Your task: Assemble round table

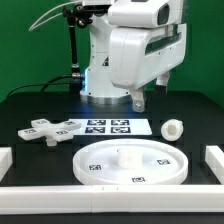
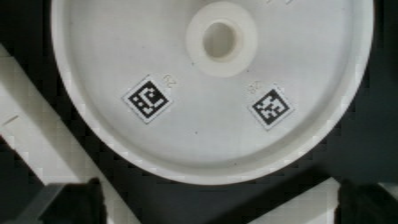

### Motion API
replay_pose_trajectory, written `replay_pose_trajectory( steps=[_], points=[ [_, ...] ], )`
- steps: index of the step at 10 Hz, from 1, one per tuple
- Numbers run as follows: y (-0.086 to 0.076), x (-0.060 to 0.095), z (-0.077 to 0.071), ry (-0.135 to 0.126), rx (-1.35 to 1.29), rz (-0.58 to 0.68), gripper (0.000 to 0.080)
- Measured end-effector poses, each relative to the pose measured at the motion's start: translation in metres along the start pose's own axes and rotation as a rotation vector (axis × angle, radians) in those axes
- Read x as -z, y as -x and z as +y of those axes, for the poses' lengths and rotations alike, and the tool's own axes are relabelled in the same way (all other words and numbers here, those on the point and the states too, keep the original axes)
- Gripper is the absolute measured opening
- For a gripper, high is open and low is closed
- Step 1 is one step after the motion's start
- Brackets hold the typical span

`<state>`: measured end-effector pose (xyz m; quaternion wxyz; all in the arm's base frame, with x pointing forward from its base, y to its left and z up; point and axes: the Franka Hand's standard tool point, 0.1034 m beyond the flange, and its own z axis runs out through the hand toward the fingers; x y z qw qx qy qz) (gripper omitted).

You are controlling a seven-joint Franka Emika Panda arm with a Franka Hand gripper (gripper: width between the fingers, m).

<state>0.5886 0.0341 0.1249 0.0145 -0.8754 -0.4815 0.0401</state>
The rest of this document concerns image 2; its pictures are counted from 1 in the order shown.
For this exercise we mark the white front fence rail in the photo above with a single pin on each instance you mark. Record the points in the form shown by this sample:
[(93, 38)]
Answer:
[(42, 140)]

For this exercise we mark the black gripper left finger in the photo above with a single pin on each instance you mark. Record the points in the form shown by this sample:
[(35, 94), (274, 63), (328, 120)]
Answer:
[(68, 204)]

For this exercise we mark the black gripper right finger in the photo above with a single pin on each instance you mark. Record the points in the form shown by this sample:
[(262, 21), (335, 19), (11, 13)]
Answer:
[(367, 205)]

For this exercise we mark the white round table top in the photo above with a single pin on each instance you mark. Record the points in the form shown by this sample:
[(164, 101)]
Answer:
[(212, 80)]

